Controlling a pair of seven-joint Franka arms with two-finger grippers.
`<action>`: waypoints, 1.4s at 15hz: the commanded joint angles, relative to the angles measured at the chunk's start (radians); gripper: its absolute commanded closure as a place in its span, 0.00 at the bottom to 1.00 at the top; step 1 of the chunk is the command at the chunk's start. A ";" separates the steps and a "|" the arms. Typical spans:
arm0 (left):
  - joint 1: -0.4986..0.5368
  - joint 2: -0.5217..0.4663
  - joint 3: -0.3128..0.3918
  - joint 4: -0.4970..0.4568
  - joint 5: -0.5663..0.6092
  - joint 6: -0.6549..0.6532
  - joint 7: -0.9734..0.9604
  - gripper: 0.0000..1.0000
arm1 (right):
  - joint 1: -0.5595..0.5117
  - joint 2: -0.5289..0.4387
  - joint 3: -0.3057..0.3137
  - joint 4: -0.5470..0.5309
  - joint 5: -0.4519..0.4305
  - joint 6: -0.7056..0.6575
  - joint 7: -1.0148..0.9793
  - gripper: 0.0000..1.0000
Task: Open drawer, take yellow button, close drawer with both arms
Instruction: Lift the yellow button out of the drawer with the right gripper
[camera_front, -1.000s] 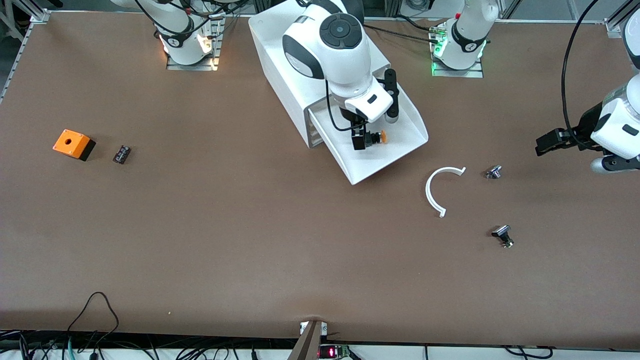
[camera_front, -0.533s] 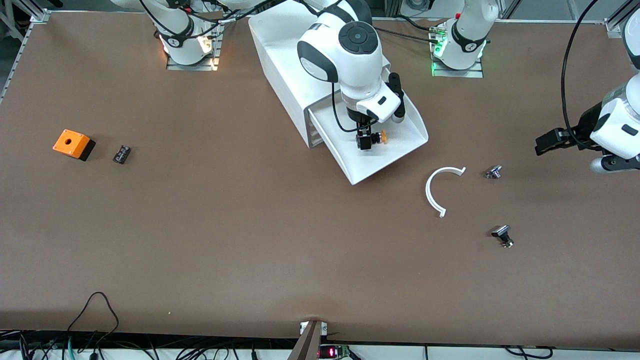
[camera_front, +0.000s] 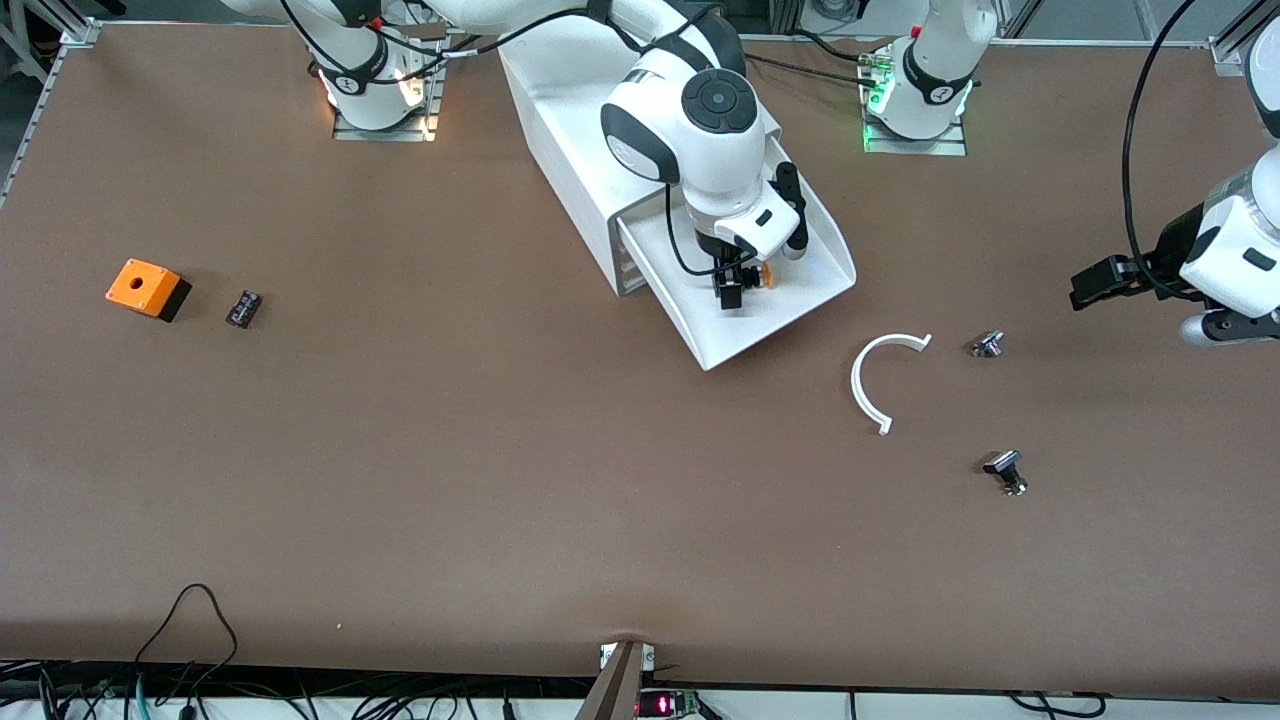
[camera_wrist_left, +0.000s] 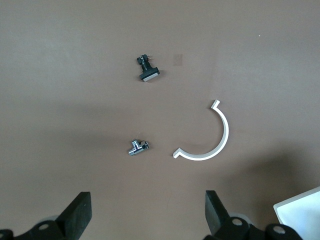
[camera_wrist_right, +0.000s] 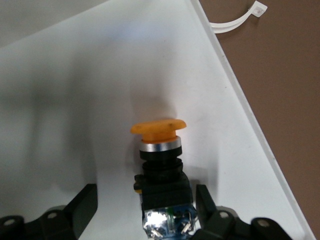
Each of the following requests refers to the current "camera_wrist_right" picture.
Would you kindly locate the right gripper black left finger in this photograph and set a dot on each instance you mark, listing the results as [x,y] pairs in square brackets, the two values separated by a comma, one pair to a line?
[82,205]

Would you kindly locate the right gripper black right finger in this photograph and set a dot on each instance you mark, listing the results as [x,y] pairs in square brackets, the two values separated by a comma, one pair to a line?
[205,207]

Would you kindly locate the orange mushroom push button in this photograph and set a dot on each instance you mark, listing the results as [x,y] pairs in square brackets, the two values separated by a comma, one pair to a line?
[162,190]

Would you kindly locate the white drawer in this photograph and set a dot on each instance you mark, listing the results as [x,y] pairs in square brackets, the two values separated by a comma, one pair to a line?
[100,75]

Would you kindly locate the white curved plastic strip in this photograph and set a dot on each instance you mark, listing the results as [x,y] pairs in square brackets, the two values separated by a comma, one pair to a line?
[232,23]

